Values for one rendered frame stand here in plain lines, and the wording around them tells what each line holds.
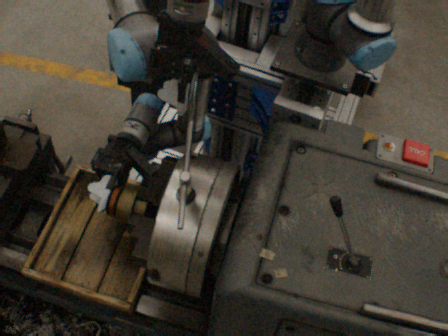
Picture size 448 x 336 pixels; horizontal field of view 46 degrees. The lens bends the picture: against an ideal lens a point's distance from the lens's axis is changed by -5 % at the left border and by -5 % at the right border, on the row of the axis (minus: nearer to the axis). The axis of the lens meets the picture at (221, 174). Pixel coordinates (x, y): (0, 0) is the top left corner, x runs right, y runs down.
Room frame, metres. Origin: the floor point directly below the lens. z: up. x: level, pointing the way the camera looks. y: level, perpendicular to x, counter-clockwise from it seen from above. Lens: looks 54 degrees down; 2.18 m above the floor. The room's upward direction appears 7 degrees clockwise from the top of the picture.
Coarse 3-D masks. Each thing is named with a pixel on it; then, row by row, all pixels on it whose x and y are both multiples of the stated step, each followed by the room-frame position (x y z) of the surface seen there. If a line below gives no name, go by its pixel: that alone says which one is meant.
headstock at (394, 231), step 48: (288, 144) 0.76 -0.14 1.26; (336, 144) 0.78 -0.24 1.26; (288, 192) 0.64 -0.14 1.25; (336, 192) 0.65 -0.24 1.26; (384, 192) 0.67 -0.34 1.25; (240, 240) 0.52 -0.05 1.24; (288, 240) 0.53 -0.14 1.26; (336, 240) 0.54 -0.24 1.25; (384, 240) 0.55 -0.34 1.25; (432, 240) 0.56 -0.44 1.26; (240, 288) 0.42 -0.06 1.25; (288, 288) 0.43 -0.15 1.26; (336, 288) 0.44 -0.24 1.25; (384, 288) 0.45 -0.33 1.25; (432, 288) 0.45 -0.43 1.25
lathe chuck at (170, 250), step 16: (192, 160) 0.71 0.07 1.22; (208, 160) 0.73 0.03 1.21; (224, 160) 0.75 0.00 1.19; (176, 176) 0.65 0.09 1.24; (192, 176) 0.66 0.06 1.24; (208, 176) 0.67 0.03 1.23; (176, 192) 0.62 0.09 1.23; (208, 192) 0.63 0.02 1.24; (160, 208) 0.58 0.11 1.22; (176, 208) 0.58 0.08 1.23; (192, 208) 0.59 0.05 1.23; (160, 224) 0.55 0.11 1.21; (176, 224) 0.56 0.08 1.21; (192, 224) 0.56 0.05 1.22; (160, 240) 0.53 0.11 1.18; (176, 240) 0.53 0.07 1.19; (192, 240) 0.53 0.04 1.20; (160, 256) 0.51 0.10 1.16; (176, 256) 0.51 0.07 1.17; (160, 272) 0.49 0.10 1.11; (176, 272) 0.49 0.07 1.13; (176, 288) 0.48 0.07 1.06
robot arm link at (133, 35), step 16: (112, 0) 1.03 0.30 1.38; (128, 0) 1.01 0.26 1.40; (112, 16) 0.99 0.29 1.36; (128, 16) 0.93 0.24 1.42; (144, 16) 0.93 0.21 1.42; (112, 32) 0.87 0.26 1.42; (128, 32) 0.87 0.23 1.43; (144, 32) 0.87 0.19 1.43; (112, 48) 0.86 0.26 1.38; (128, 48) 0.83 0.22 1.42; (144, 48) 0.84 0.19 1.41; (128, 64) 0.81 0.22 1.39; (144, 64) 0.82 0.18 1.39; (128, 80) 0.81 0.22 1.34
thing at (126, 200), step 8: (112, 192) 0.67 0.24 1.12; (120, 192) 0.68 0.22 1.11; (128, 192) 0.68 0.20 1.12; (136, 192) 0.68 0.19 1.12; (112, 200) 0.65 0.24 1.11; (120, 200) 0.65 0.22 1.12; (128, 200) 0.65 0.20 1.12; (136, 200) 0.66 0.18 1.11; (144, 200) 0.67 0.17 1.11; (112, 208) 0.64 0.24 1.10; (120, 208) 0.64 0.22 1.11; (128, 208) 0.64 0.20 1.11; (136, 208) 0.65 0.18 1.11; (144, 208) 0.65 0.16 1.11; (112, 216) 0.64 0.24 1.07; (120, 216) 0.63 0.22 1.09; (128, 216) 0.62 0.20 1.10; (144, 216) 0.63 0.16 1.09
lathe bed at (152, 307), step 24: (24, 216) 0.73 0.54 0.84; (48, 216) 0.75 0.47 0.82; (24, 240) 0.64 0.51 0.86; (0, 264) 0.56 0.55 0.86; (24, 264) 0.57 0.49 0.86; (24, 288) 0.57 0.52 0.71; (48, 288) 0.58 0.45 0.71; (144, 288) 0.57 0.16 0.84; (96, 312) 0.53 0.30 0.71; (120, 312) 0.54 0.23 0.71; (144, 312) 0.49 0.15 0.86; (168, 312) 0.50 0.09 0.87; (192, 312) 0.51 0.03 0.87
